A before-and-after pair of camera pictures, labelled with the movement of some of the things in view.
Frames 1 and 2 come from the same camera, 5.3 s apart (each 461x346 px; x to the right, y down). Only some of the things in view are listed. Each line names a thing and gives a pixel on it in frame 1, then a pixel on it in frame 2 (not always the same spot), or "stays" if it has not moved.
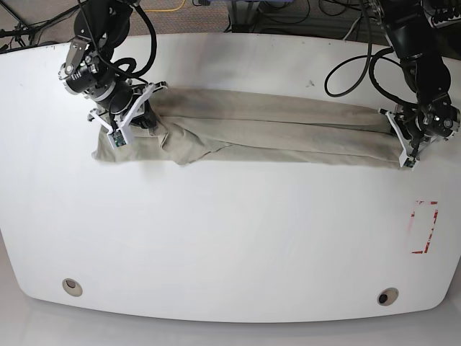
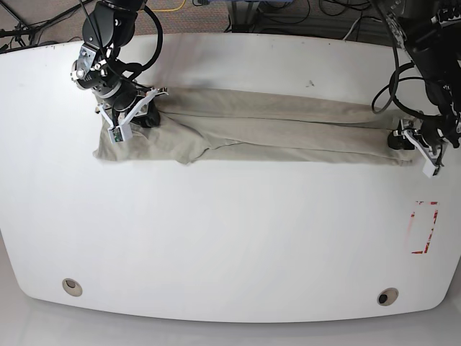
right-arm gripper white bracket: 409,153 -> 428,158
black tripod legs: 22,29 stays
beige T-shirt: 209,126 stays
